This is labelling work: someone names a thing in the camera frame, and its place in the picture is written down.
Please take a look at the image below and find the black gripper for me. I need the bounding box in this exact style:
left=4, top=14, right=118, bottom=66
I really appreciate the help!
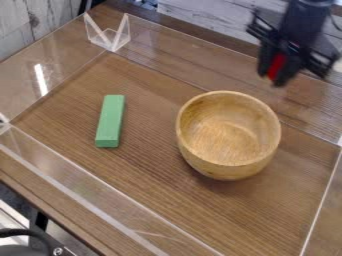
left=245, top=7, right=340, bottom=87

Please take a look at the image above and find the red plush strawberry toy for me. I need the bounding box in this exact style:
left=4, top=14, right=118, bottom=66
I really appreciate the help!
left=267, top=52, right=285, bottom=81

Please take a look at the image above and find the wooden bowl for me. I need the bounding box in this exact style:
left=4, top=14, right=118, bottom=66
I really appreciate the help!
left=175, top=91, right=281, bottom=180

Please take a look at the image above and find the green rectangular block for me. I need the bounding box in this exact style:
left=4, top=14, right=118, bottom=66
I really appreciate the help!
left=94, top=95, right=125, bottom=148

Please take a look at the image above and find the clear acrylic tray wall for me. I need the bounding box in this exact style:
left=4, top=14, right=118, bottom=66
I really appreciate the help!
left=0, top=15, right=342, bottom=256

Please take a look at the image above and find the clear acrylic corner bracket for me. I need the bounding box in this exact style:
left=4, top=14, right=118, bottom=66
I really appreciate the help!
left=82, top=14, right=131, bottom=52

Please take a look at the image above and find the black cable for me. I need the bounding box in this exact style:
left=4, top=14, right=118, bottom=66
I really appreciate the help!
left=0, top=227, right=50, bottom=256

